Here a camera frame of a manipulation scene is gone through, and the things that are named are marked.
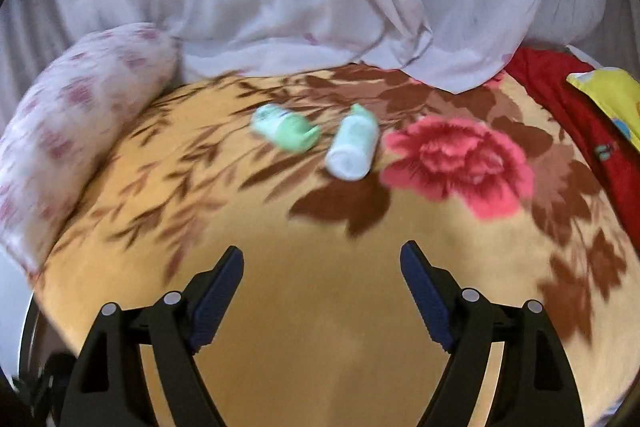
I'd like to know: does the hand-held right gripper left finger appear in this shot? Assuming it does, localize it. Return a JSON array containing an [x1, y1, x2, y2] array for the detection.
[[59, 245, 245, 427]]

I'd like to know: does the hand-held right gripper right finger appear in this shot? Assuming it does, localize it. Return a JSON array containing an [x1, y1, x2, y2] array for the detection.
[[400, 241, 585, 427]]

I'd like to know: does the white bottle with green cap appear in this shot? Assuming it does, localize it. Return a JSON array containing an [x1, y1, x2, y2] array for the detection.
[[325, 103, 380, 181]]

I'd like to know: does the light green bottle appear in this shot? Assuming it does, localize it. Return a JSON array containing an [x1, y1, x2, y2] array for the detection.
[[250, 103, 322, 154]]

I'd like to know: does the yellow floral blanket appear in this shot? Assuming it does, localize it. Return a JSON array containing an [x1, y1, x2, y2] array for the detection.
[[32, 62, 640, 427]]

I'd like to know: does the pink floral folded quilt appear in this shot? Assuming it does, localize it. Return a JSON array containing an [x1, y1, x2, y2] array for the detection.
[[0, 23, 180, 273]]

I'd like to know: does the red blanket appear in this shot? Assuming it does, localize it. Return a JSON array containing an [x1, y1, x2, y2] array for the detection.
[[505, 47, 640, 253]]

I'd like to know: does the yellow printed pillow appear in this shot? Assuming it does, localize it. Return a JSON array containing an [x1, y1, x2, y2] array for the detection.
[[566, 67, 640, 152]]

